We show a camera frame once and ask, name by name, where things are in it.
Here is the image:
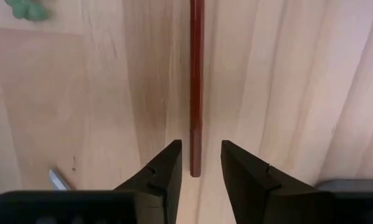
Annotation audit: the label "red handled scissors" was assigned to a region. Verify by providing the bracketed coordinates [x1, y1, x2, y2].
[48, 168, 72, 191]

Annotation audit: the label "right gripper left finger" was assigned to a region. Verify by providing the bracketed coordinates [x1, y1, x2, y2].
[114, 139, 183, 224]

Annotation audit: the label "dark brown pencil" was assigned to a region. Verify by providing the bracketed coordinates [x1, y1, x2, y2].
[189, 0, 205, 179]

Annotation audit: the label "succulent plant in black pot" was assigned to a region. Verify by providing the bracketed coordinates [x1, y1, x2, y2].
[4, 0, 52, 22]

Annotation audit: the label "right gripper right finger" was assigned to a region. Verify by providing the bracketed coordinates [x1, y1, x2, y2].
[220, 139, 318, 224]

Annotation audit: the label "small grey plastic bin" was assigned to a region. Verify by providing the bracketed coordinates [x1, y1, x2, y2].
[315, 178, 373, 192]

